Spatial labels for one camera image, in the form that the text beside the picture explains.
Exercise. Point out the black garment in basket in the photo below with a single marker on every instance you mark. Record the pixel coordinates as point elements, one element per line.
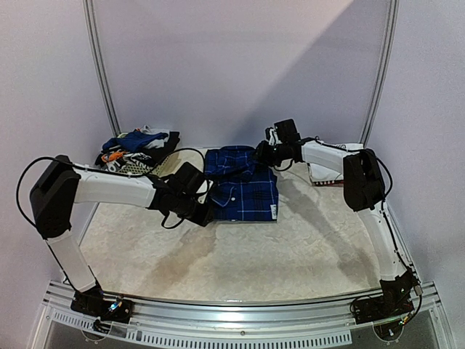
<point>158,154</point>

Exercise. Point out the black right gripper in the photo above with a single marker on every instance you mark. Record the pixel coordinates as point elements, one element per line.
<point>261,152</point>

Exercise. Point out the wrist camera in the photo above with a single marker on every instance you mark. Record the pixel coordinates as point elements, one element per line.
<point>283,132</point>
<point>189,180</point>

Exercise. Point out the cream perforated laundry basket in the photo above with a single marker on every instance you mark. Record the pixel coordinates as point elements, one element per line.
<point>157,169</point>

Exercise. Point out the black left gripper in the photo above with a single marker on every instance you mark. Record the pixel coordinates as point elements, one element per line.
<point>203,219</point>

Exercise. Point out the blue plaid flannel shirt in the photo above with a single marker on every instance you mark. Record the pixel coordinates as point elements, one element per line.
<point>244,190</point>

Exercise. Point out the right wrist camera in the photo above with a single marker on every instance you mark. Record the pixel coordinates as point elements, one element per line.
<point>283,132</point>

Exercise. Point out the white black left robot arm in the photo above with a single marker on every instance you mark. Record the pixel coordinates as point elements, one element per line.
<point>64,184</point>

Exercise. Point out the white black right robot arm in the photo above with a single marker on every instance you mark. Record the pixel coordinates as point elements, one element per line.
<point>364,192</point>

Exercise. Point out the folded red white shirt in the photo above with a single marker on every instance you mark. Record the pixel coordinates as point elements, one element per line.
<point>328,182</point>

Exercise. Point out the black white orange printed shirt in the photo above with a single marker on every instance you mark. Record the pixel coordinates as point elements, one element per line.
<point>124,162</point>

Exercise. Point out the grey garment in basket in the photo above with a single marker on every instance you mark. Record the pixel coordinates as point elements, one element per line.
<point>152,131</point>

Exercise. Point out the aluminium front rail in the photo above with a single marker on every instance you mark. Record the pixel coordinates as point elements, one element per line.
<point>319,323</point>

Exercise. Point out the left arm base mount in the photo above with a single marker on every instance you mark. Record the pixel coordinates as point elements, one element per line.
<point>93,302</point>

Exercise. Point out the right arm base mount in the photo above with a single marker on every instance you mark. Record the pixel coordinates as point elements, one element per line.
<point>401,297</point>

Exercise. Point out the solid blue garment in basket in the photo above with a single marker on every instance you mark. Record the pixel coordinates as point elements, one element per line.
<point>136,141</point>

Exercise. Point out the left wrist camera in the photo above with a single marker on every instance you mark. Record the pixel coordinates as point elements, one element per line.
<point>189,180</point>

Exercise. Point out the folded white cartoon t-shirt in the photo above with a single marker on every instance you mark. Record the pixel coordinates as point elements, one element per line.
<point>327,171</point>

